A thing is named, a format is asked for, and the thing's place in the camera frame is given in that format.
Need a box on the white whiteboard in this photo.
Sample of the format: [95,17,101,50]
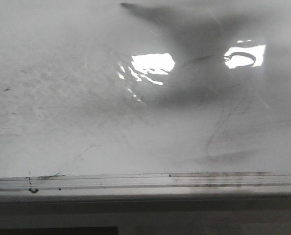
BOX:
[0,0,291,198]

